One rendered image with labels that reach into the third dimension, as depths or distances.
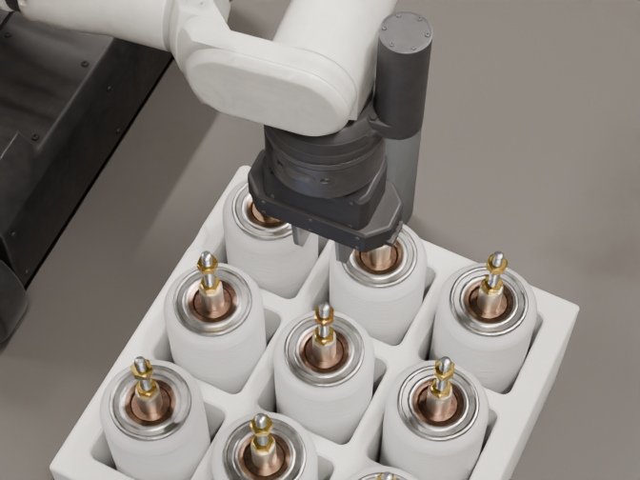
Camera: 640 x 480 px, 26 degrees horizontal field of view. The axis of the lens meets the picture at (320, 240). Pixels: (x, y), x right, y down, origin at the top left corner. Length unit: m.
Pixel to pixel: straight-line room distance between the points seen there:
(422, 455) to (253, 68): 0.52
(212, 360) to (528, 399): 0.31
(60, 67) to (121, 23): 0.66
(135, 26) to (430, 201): 0.82
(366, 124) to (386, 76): 0.05
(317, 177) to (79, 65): 0.66
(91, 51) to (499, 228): 0.52
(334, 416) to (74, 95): 0.48
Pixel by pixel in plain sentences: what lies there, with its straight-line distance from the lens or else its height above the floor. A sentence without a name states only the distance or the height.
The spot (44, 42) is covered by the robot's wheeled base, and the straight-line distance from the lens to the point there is 1.61.
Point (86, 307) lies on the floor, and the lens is 1.63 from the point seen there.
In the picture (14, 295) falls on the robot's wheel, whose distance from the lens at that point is 1.52.
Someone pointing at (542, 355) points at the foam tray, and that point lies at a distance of 1.40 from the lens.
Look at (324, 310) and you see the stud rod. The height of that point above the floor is 0.34.
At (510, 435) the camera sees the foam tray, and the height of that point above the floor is 0.18.
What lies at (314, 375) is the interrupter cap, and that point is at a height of 0.25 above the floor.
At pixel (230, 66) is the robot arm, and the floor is 0.74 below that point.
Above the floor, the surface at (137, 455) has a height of 0.24.
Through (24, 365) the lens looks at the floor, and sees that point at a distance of 1.61.
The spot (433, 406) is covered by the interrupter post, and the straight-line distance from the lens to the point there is 1.27.
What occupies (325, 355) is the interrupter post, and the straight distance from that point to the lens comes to 1.29.
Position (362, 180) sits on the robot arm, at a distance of 0.98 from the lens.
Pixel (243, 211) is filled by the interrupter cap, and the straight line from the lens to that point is 1.38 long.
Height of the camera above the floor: 1.42
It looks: 59 degrees down
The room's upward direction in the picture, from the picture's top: straight up
